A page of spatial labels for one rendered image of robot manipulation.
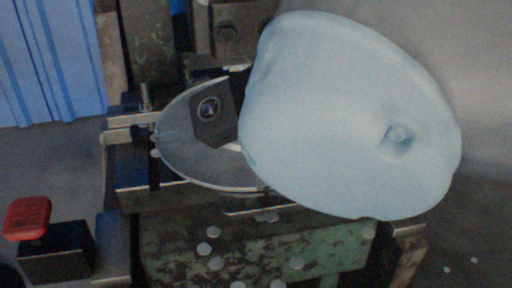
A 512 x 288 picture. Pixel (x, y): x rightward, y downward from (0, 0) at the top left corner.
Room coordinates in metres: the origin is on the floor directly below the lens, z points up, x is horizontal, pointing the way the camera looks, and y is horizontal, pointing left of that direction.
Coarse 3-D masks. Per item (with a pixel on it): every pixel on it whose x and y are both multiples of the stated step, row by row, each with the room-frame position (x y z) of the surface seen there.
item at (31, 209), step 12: (12, 204) 0.38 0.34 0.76; (24, 204) 0.38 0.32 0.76; (36, 204) 0.38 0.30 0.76; (48, 204) 0.38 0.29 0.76; (12, 216) 0.36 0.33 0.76; (24, 216) 0.36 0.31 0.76; (36, 216) 0.36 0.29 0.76; (48, 216) 0.37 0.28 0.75; (12, 228) 0.34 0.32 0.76; (24, 228) 0.34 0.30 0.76; (36, 228) 0.34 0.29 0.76; (12, 240) 0.33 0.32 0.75
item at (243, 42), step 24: (192, 0) 0.56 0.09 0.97; (216, 0) 0.55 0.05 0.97; (240, 0) 0.55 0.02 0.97; (264, 0) 0.55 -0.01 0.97; (192, 24) 0.56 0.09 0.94; (216, 24) 0.54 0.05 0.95; (240, 24) 0.54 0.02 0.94; (264, 24) 0.55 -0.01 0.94; (192, 48) 0.56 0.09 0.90; (216, 48) 0.54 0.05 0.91; (240, 48) 0.54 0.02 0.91
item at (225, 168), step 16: (176, 112) 0.57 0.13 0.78; (160, 128) 0.53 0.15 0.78; (176, 128) 0.53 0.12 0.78; (192, 128) 0.53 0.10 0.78; (160, 144) 0.49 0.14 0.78; (176, 144) 0.49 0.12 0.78; (192, 144) 0.49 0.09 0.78; (176, 160) 0.45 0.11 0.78; (192, 160) 0.45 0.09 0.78; (208, 160) 0.45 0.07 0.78; (224, 160) 0.45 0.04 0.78; (240, 160) 0.45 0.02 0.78; (192, 176) 0.42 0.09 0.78; (208, 176) 0.42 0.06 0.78; (224, 176) 0.42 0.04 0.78; (240, 176) 0.42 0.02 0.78; (256, 176) 0.42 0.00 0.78
